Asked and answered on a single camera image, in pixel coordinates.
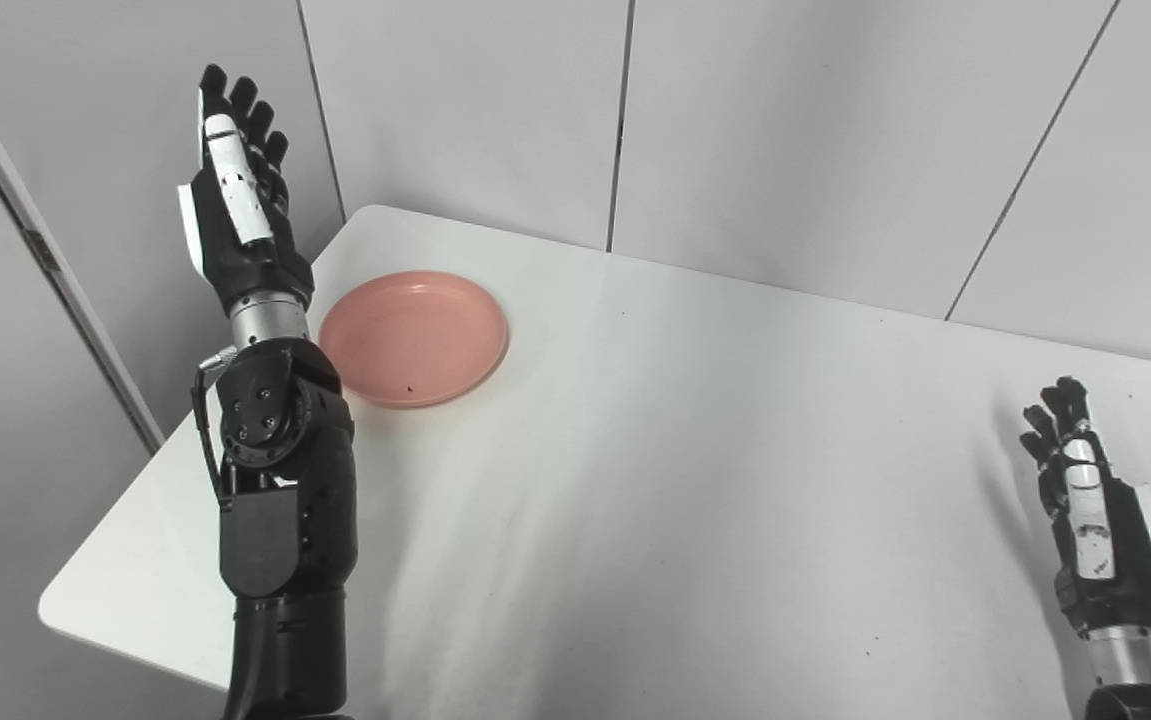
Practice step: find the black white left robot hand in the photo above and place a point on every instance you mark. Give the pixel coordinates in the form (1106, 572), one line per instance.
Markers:
(255, 255)

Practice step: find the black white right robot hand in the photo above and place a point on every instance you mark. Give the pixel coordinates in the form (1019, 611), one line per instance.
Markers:
(1135, 560)

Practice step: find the pink round plate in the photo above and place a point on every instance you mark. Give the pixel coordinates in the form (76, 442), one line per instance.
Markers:
(415, 340)

